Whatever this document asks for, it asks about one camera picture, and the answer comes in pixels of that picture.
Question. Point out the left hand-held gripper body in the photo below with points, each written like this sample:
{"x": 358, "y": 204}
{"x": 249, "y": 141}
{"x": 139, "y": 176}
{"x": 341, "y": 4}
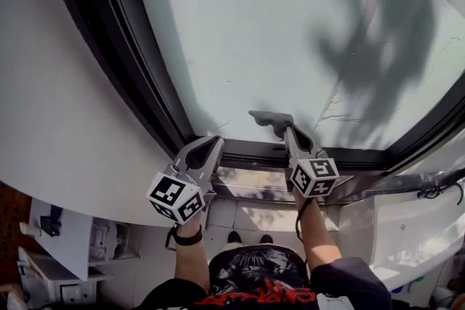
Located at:
{"x": 174, "y": 197}

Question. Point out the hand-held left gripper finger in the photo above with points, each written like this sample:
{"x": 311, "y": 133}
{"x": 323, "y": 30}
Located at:
{"x": 214, "y": 167}
{"x": 183, "y": 159}

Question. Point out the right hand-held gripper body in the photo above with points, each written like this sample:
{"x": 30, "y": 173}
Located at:
{"x": 314, "y": 178}

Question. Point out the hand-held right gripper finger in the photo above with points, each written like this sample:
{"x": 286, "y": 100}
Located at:
{"x": 291, "y": 149}
{"x": 310, "y": 150}

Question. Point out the grey cloth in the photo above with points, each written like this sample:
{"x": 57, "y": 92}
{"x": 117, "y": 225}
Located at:
{"x": 272, "y": 118}

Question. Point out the frosted window glass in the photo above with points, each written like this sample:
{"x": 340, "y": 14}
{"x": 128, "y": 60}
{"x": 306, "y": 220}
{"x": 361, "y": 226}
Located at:
{"x": 254, "y": 29}

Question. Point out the person's left forearm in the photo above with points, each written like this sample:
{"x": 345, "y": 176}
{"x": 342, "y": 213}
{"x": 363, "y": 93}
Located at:
{"x": 192, "y": 265}

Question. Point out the person's right forearm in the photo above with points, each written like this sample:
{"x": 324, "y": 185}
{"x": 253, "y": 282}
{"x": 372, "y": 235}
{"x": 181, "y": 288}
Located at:
{"x": 319, "y": 239}

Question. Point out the small clear window pane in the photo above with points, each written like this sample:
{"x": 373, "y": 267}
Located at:
{"x": 250, "y": 181}

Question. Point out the black wristwatch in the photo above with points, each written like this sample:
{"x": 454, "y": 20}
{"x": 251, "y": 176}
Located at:
{"x": 187, "y": 239}

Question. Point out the person's black left shoe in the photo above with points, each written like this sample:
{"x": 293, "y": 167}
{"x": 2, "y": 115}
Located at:
{"x": 234, "y": 237}

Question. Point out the person's black shoe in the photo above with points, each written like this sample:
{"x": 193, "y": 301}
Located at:
{"x": 234, "y": 237}
{"x": 266, "y": 239}

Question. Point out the white storage rack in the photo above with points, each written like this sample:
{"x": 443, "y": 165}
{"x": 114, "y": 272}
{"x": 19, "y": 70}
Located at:
{"x": 109, "y": 239}

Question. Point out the person's black right shoe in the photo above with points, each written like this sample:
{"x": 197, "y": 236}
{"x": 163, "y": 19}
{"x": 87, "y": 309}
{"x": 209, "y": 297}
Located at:
{"x": 266, "y": 239}

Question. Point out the white plastic basin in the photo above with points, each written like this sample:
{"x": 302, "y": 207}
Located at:
{"x": 399, "y": 243}

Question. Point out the person's black printed t-shirt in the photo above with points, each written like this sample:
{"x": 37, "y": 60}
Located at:
{"x": 254, "y": 272}

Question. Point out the white table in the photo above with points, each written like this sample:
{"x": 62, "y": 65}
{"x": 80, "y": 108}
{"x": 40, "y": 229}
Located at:
{"x": 72, "y": 239}

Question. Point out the white waist-worn box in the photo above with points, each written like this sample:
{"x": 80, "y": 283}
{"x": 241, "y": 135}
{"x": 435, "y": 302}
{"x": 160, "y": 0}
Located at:
{"x": 332, "y": 303}

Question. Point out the small black box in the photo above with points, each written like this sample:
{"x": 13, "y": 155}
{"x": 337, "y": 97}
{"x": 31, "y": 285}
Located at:
{"x": 49, "y": 227}

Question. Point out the white cup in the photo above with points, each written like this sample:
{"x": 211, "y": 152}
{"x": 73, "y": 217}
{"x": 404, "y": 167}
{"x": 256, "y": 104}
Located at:
{"x": 29, "y": 229}

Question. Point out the white drawer cabinet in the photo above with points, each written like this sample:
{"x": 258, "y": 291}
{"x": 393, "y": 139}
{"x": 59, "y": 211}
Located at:
{"x": 47, "y": 276}

